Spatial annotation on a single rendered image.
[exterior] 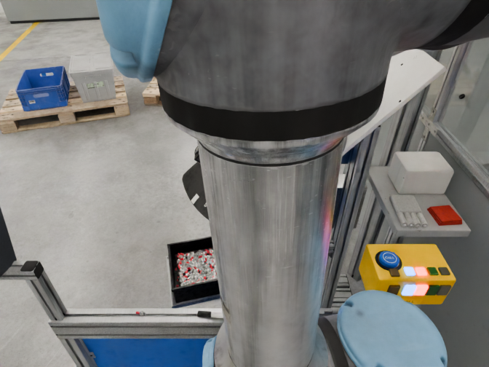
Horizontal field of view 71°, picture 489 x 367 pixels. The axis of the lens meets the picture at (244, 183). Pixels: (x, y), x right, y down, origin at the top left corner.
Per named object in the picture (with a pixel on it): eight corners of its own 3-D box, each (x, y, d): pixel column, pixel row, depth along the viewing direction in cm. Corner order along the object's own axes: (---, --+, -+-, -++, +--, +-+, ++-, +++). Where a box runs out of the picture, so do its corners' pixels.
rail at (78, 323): (395, 324, 93) (403, 307, 88) (400, 338, 90) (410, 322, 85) (64, 324, 93) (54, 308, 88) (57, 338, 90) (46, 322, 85)
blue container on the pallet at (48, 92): (70, 84, 389) (64, 65, 375) (68, 106, 345) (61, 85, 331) (31, 89, 378) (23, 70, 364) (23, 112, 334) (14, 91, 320)
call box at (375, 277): (421, 271, 84) (436, 242, 78) (439, 309, 76) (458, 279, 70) (356, 271, 84) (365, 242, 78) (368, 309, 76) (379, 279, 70)
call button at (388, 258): (394, 255, 76) (396, 250, 75) (400, 269, 73) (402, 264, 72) (375, 255, 76) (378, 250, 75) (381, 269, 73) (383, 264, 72)
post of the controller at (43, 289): (67, 309, 88) (38, 260, 76) (62, 320, 86) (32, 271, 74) (55, 309, 88) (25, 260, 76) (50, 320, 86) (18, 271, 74)
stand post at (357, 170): (322, 311, 182) (372, 113, 112) (326, 327, 175) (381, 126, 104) (314, 311, 182) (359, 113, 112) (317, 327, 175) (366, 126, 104)
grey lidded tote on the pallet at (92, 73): (118, 79, 402) (111, 50, 382) (121, 99, 358) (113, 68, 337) (79, 83, 391) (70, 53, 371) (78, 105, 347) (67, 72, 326)
